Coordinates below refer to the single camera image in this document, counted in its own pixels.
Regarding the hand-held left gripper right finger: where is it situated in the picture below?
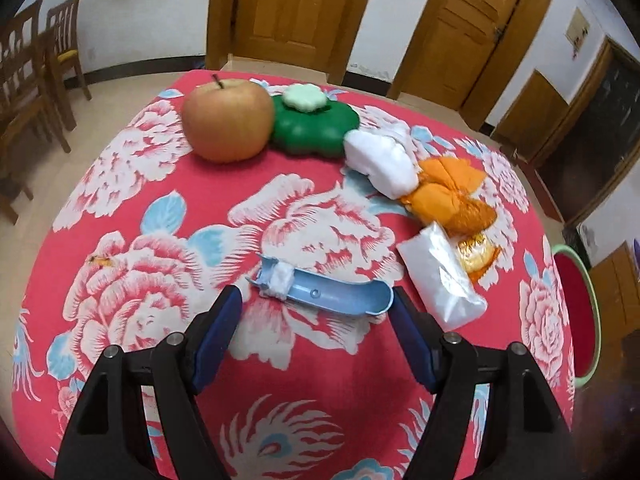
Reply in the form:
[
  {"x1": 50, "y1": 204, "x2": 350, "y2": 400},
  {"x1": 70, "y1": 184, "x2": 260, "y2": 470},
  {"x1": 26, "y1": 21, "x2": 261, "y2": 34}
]
[{"x1": 390, "y1": 286, "x2": 576, "y2": 480}]

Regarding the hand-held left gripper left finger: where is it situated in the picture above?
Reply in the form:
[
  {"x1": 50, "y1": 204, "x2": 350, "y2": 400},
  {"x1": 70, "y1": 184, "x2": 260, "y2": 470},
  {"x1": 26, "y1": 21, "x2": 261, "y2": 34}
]
[{"x1": 54, "y1": 285, "x2": 244, "y2": 480}]

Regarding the light blue plastic piece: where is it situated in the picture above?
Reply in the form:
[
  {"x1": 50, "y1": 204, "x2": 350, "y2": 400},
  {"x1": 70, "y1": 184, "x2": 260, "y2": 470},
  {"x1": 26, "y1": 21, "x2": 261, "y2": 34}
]
[{"x1": 246, "y1": 254, "x2": 395, "y2": 318}]

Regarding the white cotton wad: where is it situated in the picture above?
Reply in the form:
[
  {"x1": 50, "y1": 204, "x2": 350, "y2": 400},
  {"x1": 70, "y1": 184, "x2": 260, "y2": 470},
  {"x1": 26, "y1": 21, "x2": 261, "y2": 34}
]
[{"x1": 260, "y1": 262, "x2": 296, "y2": 302}]

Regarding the red stool with green rim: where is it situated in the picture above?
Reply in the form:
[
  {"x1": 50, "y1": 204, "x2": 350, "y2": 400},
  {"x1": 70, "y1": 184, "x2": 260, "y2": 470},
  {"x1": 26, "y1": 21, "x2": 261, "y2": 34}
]
[{"x1": 552, "y1": 244, "x2": 603, "y2": 388}]

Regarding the clear plastic bag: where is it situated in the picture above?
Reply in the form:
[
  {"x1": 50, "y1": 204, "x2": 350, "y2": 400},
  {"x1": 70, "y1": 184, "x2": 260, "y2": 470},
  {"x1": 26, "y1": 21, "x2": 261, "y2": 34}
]
[{"x1": 396, "y1": 222, "x2": 488, "y2": 332}]

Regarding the gold foil wrapper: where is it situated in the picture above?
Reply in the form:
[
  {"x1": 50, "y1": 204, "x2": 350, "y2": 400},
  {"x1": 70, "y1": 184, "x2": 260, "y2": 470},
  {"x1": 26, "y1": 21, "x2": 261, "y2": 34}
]
[{"x1": 457, "y1": 232, "x2": 502, "y2": 281}]

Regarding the orange cloth pouch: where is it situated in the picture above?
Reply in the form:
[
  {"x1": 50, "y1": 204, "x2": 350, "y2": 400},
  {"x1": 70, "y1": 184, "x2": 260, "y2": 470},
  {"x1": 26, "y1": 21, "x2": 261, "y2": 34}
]
[{"x1": 400, "y1": 156, "x2": 498, "y2": 236}]

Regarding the white cloth pouch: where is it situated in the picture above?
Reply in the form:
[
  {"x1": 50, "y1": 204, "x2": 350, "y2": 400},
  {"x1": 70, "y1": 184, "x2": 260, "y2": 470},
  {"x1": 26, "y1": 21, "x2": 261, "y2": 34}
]
[{"x1": 343, "y1": 127, "x2": 420, "y2": 198}]

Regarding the wooden sideboard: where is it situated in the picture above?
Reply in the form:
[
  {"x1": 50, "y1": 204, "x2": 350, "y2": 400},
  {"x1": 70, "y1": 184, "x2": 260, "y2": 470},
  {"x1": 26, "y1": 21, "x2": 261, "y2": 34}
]
[{"x1": 590, "y1": 242, "x2": 640, "y2": 336}]

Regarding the apple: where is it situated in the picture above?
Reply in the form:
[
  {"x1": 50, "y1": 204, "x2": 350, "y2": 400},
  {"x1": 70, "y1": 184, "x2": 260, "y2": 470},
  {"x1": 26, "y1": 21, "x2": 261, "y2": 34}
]
[{"x1": 181, "y1": 74, "x2": 275, "y2": 163}]

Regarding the green flower-shaped container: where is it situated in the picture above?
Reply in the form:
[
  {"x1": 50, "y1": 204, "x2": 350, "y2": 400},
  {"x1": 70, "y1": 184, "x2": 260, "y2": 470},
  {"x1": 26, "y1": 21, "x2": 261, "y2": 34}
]
[{"x1": 270, "y1": 94, "x2": 361, "y2": 157}]

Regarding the light green flower-shaped lid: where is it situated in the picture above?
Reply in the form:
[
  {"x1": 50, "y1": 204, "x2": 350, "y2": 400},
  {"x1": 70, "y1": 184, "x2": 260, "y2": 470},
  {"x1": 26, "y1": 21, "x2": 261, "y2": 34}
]
[{"x1": 281, "y1": 84, "x2": 328, "y2": 112}]

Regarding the black door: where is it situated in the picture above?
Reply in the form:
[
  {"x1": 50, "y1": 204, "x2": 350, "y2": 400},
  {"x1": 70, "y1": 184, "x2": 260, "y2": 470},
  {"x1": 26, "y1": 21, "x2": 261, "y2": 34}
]
[{"x1": 565, "y1": 35, "x2": 640, "y2": 226}]

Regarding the wooden door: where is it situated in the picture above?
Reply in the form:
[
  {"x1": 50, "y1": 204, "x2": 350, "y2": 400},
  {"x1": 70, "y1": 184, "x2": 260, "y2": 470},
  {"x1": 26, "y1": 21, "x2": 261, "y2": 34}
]
[
  {"x1": 387, "y1": 0, "x2": 563, "y2": 116},
  {"x1": 206, "y1": 0, "x2": 383, "y2": 86}
]

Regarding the wooden chair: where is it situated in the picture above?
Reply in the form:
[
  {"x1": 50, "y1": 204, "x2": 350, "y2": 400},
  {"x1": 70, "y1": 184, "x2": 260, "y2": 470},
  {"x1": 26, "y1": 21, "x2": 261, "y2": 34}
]
[
  {"x1": 46, "y1": 0, "x2": 93, "y2": 101},
  {"x1": 0, "y1": 0, "x2": 73, "y2": 226}
]

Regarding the low wooden wall cabinet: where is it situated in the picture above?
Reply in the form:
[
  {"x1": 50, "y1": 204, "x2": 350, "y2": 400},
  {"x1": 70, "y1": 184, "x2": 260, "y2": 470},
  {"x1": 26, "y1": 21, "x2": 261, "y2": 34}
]
[{"x1": 492, "y1": 69, "x2": 571, "y2": 161}]

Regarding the beige wall panel box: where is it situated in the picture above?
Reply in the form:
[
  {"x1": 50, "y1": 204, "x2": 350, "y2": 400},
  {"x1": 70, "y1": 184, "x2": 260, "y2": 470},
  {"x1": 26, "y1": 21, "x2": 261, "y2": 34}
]
[{"x1": 565, "y1": 6, "x2": 592, "y2": 61}]

